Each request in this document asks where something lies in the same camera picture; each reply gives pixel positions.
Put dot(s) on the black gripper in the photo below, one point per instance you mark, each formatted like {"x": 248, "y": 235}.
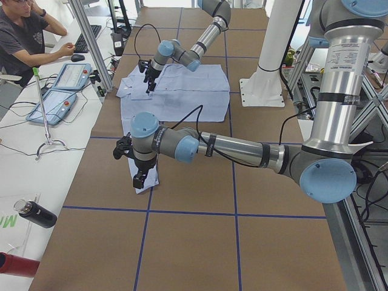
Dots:
{"x": 143, "y": 165}
{"x": 150, "y": 76}

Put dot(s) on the blue striped button shirt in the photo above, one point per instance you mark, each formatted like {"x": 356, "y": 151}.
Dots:
{"x": 202, "y": 95}

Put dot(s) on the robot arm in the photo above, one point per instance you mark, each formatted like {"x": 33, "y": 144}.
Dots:
{"x": 220, "y": 12}
{"x": 321, "y": 165}

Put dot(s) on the upper teach pendant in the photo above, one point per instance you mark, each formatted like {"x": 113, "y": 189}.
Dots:
{"x": 73, "y": 76}

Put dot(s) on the teach pendant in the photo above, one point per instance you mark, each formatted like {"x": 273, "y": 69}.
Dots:
{"x": 73, "y": 76}
{"x": 57, "y": 104}

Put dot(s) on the black computer mouse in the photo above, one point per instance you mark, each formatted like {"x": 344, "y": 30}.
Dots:
{"x": 77, "y": 57}

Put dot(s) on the lower teach pendant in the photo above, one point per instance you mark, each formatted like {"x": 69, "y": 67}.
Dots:
{"x": 57, "y": 104}

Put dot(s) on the black water bottle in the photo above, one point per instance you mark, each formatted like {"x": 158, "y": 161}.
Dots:
{"x": 35, "y": 213}

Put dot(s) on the seated person in grey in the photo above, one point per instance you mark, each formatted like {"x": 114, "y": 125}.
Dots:
{"x": 22, "y": 38}

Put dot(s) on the red bottle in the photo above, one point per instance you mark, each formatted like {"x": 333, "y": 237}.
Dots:
{"x": 18, "y": 266}

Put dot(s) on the aluminium frame post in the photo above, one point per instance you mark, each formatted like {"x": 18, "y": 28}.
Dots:
{"x": 86, "y": 30}

